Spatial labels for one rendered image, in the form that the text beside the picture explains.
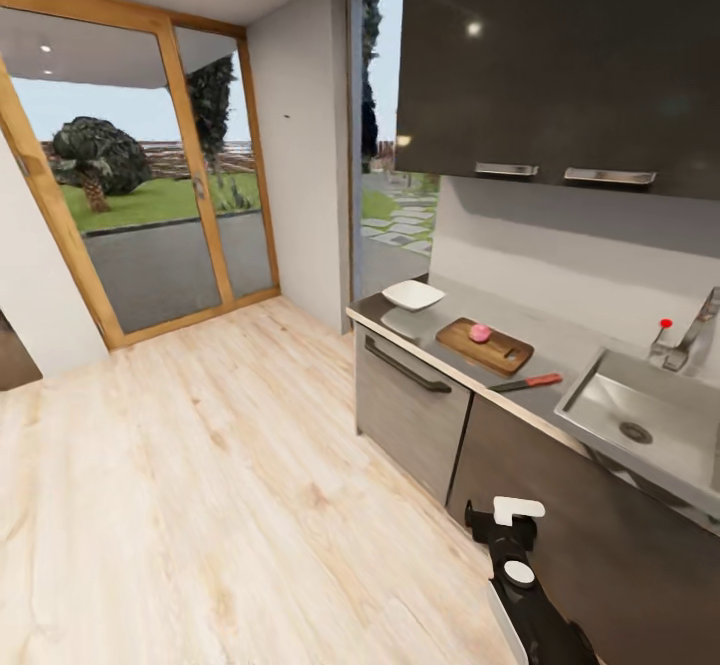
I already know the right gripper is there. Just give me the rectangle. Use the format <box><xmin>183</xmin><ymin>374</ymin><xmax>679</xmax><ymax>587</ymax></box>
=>
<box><xmin>464</xmin><ymin>500</ymin><xmax>535</xmax><ymax>554</ymax></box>

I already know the cutting board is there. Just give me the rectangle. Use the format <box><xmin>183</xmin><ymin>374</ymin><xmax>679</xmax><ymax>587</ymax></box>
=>
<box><xmin>436</xmin><ymin>317</ymin><xmax>534</xmax><ymax>375</ymax></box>

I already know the parer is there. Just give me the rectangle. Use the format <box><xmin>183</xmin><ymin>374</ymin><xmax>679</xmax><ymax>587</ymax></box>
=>
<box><xmin>488</xmin><ymin>374</ymin><xmax>561</xmax><ymax>390</ymax></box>

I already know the vidalia onion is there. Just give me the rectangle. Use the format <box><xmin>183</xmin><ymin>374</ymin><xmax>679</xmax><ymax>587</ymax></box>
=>
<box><xmin>470</xmin><ymin>324</ymin><xmax>490</xmax><ymax>343</ymax></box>

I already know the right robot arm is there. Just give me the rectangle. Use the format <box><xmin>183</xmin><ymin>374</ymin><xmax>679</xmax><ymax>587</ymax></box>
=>
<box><xmin>464</xmin><ymin>496</ymin><xmax>600</xmax><ymax>665</ymax></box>

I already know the bowl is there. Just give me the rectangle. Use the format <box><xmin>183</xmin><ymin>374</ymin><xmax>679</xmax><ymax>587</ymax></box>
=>
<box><xmin>379</xmin><ymin>278</ymin><xmax>446</xmax><ymax>313</ymax></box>

